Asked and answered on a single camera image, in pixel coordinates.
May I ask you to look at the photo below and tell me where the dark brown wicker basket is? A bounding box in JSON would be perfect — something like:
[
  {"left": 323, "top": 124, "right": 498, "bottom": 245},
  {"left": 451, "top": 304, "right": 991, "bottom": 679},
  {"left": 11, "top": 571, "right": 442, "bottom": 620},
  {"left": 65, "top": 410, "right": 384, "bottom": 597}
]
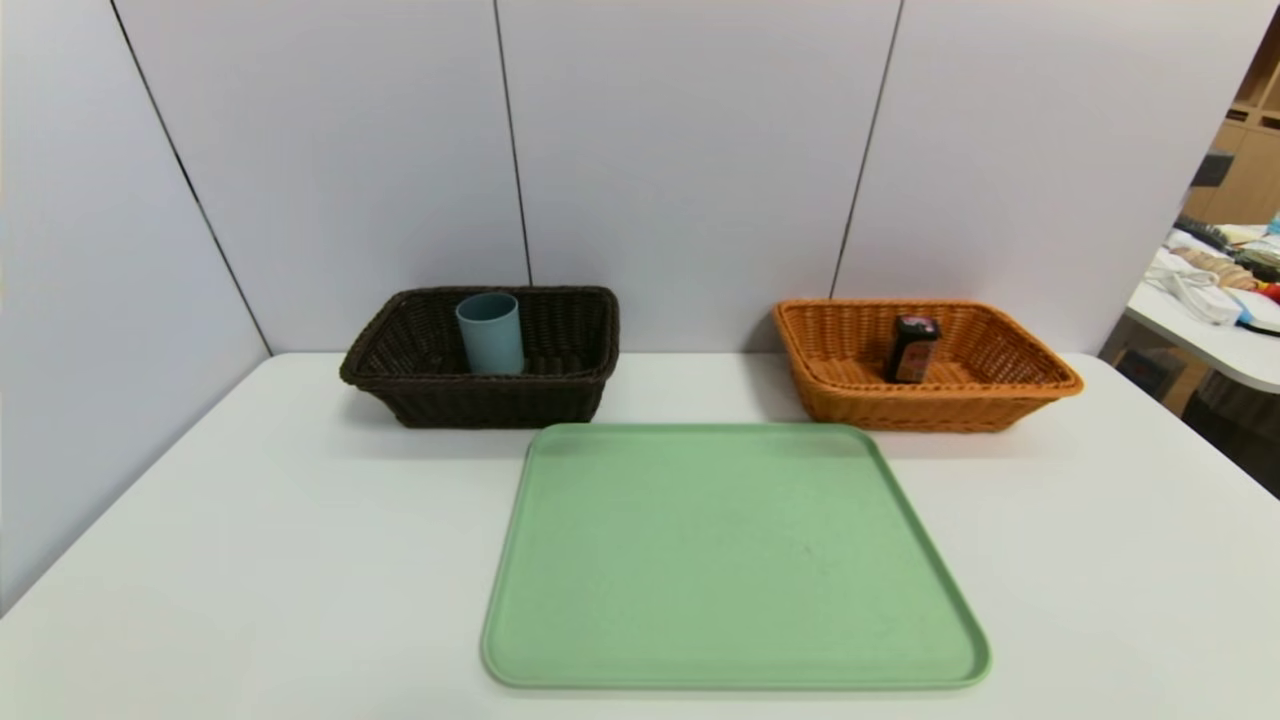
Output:
[{"left": 339, "top": 286, "right": 621, "bottom": 430}]

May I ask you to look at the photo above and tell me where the green plastic tray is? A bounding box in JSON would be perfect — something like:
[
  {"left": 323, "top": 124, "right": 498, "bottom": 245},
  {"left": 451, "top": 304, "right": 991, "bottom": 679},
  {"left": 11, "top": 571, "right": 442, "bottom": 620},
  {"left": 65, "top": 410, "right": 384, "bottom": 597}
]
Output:
[{"left": 481, "top": 422, "right": 992, "bottom": 691}]

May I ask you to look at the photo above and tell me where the white crumpled cloth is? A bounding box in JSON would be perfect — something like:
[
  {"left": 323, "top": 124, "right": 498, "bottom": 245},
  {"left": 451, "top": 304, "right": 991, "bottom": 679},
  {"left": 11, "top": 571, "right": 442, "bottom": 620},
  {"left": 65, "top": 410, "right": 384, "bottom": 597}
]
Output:
[{"left": 1145, "top": 248, "right": 1246, "bottom": 326}]

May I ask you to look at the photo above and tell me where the brown cardboard box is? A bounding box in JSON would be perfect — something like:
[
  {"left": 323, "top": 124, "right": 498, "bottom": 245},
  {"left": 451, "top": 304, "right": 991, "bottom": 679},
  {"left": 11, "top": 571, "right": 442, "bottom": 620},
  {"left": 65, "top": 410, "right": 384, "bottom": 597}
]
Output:
[{"left": 1112, "top": 345, "right": 1211, "bottom": 416}]

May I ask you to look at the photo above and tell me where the blue plastic cup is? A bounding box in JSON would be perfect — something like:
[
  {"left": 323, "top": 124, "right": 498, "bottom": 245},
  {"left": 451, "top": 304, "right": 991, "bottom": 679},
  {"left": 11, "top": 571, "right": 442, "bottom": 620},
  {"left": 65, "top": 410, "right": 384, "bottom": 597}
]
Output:
[{"left": 455, "top": 291, "right": 525, "bottom": 376}]

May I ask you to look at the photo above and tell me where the orange wicker basket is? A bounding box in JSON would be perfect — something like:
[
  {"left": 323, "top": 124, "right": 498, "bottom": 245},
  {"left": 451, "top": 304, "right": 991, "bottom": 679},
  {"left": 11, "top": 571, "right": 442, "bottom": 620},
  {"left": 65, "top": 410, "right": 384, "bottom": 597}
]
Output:
[{"left": 772, "top": 298, "right": 1085, "bottom": 433}]

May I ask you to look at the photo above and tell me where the small black food carton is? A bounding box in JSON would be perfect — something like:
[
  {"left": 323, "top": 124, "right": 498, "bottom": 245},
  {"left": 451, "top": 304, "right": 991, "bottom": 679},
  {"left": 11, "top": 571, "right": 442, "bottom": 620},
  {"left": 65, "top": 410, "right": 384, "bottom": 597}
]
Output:
[{"left": 886, "top": 314, "right": 943, "bottom": 384}]

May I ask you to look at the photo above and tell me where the beige knitted cloth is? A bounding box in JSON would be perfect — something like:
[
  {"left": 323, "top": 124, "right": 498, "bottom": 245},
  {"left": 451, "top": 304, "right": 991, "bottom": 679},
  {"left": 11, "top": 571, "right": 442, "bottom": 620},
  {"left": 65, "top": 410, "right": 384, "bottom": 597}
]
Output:
[{"left": 1172, "top": 246, "right": 1261, "bottom": 292}]

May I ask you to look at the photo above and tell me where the white background table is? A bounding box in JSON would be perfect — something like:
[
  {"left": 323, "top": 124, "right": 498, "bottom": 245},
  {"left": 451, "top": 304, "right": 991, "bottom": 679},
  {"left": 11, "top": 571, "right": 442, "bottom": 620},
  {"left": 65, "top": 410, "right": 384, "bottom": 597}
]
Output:
[{"left": 1125, "top": 225, "right": 1280, "bottom": 394}]

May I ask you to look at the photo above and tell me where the wooden shelf unit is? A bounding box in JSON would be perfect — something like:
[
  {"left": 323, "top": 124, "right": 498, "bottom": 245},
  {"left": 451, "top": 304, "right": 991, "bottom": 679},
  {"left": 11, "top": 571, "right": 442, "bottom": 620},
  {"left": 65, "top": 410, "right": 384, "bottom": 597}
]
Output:
[{"left": 1183, "top": 10, "right": 1280, "bottom": 226}]

